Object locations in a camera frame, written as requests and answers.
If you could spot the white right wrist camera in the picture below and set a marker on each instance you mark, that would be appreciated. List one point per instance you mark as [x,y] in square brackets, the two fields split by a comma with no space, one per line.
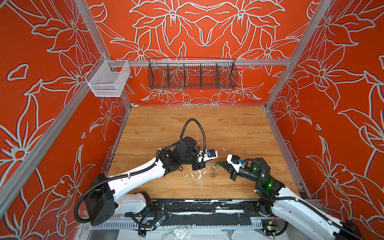
[235,161]

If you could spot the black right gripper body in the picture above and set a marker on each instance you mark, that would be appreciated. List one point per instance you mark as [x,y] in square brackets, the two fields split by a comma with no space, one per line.
[248,174]

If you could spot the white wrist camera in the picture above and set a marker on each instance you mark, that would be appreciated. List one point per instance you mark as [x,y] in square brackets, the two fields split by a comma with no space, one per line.
[235,161]
[207,156]

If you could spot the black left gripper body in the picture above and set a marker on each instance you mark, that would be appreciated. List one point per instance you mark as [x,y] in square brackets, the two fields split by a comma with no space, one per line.
[192,159]

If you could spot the black wire wall basket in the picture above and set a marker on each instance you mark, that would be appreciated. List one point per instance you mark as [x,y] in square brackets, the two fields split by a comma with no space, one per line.
[182,73]

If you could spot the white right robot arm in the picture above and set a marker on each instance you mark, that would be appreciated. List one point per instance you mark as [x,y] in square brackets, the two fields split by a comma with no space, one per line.
[277,199]

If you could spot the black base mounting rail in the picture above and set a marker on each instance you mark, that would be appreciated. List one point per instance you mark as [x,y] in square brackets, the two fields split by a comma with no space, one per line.
[222,213]

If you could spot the white wire wall basket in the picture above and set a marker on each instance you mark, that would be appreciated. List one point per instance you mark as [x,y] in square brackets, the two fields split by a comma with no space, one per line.
[108,78]

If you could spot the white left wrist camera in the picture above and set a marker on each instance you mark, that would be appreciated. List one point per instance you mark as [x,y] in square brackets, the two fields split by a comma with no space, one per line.
[207,156]

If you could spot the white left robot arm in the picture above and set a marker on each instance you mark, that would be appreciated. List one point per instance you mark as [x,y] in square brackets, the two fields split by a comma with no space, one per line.
[110,196]

